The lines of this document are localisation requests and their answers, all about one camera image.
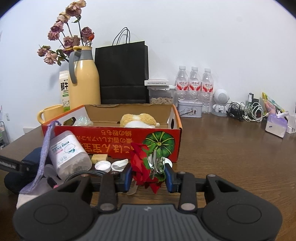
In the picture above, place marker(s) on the white flat box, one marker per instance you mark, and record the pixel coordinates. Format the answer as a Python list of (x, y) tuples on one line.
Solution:
[(156, 82)]

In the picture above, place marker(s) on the yellow thermos jug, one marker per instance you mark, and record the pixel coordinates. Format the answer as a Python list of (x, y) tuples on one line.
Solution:
[(84, 86)]

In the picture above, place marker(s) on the right water bottle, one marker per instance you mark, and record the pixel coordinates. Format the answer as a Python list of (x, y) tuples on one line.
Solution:
[(207, 90)]

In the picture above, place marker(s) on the purple tissue box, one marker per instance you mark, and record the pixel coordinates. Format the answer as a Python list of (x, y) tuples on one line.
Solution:
[(277, 124)]

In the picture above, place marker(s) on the left water bottle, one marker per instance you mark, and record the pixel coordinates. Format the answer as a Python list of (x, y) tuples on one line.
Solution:
[(181, 85)]

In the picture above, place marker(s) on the water bottle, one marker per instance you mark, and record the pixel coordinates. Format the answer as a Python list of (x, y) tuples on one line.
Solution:
[(181, 85), (207, 90), (194, 84)]

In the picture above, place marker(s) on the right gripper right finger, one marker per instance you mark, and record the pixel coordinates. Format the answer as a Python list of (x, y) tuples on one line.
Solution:
[(187, 185)]

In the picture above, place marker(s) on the white tin box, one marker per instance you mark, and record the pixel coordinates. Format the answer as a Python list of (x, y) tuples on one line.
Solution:
[(190, 109)]

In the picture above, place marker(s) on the yellow ceramic mug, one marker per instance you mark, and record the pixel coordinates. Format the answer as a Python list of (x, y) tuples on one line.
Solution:
[(49, 113)]

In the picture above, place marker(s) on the white milk carton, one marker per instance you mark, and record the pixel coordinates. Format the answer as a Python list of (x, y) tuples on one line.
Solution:
[(64, 92)]

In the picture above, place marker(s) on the clear snack container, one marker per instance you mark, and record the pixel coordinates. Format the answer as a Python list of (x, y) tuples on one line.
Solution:
[(161, 94)]

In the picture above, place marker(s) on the white cloth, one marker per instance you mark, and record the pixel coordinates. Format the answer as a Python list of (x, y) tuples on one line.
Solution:
[(42, 188)]

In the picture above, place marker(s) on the white round disc lid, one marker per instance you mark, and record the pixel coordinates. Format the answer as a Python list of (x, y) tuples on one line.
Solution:
[(119, 166)]

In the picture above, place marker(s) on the purple woven pouch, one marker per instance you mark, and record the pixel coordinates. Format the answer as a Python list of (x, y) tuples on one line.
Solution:
[(44, 153)]

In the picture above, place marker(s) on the white toy robot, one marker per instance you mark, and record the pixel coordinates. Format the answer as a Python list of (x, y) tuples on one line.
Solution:
[(220, 98)]

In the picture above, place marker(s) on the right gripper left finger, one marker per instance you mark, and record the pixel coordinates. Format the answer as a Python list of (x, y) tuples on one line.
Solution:
[(109, 185)]

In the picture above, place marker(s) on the middle water bottle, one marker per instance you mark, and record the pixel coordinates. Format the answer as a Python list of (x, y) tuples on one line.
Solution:
[(194, 84)]

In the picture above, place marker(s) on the black paper shopping bag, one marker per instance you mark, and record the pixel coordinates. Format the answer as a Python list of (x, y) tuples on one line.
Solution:
[(123, 68)]

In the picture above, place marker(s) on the dried pink rose bouquet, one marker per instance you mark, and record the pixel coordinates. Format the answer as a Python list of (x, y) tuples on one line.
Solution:
[(68, 32)]

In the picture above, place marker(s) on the yellow white plush sheep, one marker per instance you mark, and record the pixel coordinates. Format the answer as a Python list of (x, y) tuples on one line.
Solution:
[(142, 120)]

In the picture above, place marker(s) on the wire shelf rack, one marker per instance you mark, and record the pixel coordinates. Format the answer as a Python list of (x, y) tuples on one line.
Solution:
[(4, 136)]

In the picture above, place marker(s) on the red cardboard box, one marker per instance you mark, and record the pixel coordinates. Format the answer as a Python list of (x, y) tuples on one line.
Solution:
[(106, 136)]

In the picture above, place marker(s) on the white plastic jar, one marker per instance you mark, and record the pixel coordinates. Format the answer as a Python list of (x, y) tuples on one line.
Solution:
[(67, 155)]

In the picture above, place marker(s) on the white ribbed bottle cap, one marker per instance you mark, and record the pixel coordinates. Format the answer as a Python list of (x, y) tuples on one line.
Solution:
[(103, 166)]

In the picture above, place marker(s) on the colourful snack packets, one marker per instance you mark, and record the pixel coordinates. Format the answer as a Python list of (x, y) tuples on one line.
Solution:
[(270, 105)]

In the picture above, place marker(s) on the navy zip case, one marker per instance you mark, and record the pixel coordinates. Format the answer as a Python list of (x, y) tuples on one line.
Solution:
[(15, 181)]

